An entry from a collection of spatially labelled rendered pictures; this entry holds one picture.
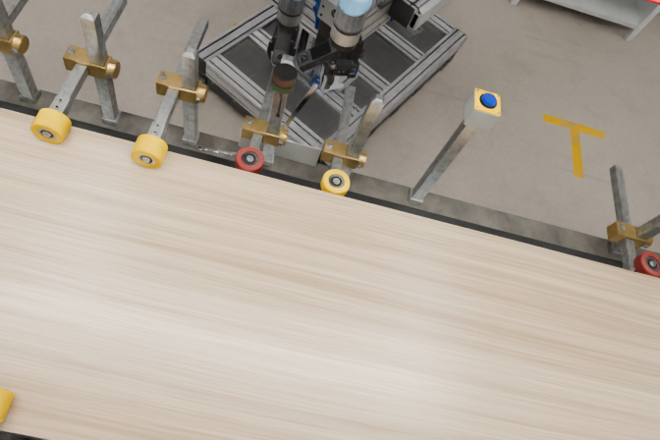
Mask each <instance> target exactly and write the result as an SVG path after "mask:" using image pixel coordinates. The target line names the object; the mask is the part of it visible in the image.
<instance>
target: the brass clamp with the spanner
mask: <svg viewBox="0 0 660 440"><path fill-rule="evenodd" d="M247 118H251V119H252V125H250V126H249V125H247V124H246V120H247ZM268 123H269V121H265V120H262V119H258V118H254V117H252V116H248V115H246V118H245V121H244V124H243V127H242V135H241V137H242V138H247V139H251V138H252V135H253V133H255V134H259V135H262V136H263V138H262V143H266V144H270V145H274V146H278V145H280V146H281V145H285V144H286V140H287V136H288V133H289V130H287V129H283V125H281V127H280V131H279V134H278V135H274V134H270V133H267V128H268Z"/></svg>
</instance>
